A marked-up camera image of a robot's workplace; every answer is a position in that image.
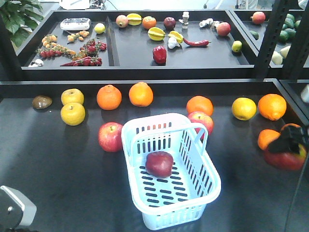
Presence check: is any yellow starfruit front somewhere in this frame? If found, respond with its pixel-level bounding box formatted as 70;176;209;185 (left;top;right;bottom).
148;27;166;41

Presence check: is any orange centre back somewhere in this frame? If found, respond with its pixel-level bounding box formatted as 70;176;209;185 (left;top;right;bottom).
129;82;154;107

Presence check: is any dark red plum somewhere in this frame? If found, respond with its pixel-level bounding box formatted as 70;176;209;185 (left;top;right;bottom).
163;17;176;30

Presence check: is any yellow starfruit back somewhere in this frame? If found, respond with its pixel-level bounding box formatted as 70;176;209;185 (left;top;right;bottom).
126;13;142;26

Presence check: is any small orange right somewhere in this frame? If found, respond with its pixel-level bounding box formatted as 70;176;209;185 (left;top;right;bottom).
281;123;301;130

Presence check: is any yellow pear lower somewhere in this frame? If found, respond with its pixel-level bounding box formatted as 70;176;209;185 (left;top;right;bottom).
60;102;85;126

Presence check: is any black left upright post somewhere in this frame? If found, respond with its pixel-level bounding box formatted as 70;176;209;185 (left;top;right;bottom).
253;0;294;80

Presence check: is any small orange left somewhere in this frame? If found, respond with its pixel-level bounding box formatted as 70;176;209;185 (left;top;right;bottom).
257;129;280;150

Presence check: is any small lime green fruit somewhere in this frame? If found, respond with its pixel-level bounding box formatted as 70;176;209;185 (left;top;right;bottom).
231;41;242;53

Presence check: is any yellow pear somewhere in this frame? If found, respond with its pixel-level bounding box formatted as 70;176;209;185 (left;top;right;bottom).
60;102;85;126
61;88;84;105

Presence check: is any white garlic bulb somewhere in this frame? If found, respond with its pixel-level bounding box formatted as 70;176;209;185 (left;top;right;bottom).
168;37;181;49

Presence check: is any large red apple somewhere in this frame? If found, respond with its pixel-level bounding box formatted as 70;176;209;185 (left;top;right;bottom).
188;111;214;135

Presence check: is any red bell pepper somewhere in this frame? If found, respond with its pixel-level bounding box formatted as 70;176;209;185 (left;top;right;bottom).
153;45;167;64

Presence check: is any orange with knob left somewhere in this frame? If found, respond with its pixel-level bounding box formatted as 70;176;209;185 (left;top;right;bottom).
97;85;122;110

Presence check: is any black wooden produce stand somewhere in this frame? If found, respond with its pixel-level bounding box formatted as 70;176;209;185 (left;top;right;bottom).
0;10;309;232

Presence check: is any white remote controller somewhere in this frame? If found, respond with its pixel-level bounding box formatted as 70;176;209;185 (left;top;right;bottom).
60;18;91;31

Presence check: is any yellow starfruit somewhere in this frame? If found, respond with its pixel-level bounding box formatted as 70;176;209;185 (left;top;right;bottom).
126;13;142;26
148;27;166;41

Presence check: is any black right upright post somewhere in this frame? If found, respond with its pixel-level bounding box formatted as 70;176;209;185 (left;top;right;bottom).
288;3;309;81

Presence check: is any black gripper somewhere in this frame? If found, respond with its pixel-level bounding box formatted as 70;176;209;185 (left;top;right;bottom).
268;126;309;153

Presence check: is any red chili pepper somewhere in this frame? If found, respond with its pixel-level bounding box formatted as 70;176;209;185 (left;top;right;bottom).
183;38;211;47

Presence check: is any black upright post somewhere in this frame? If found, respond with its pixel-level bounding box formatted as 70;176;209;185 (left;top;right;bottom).
253;0;294;80
288;3;309;81

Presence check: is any large orange grapefruit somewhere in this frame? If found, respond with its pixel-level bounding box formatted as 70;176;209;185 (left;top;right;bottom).
186;95;214;116

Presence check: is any brown kiwi fruit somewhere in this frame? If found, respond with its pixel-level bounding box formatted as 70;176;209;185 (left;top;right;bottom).
32;95;53;109

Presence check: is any yellow pear upper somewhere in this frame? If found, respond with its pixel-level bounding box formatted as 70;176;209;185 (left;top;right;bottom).
61;88;84;105

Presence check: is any red apple upper tray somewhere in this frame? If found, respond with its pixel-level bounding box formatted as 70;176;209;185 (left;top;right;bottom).
216;22;231;36

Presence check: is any orange with nub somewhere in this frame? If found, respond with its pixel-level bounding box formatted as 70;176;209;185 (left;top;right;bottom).
258;94;287;121

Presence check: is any light blue plastic basket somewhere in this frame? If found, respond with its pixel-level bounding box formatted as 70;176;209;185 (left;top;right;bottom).
121;113;221;230

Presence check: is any yellow orange citrus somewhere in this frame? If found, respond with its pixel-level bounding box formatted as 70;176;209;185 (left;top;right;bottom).
231;97;257;121

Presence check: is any potted green plant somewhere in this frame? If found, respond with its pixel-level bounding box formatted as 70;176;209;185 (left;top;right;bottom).
0;0;43;47

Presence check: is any small orange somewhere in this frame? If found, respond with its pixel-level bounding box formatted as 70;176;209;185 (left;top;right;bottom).
281;123;301;130
257;129;280;150

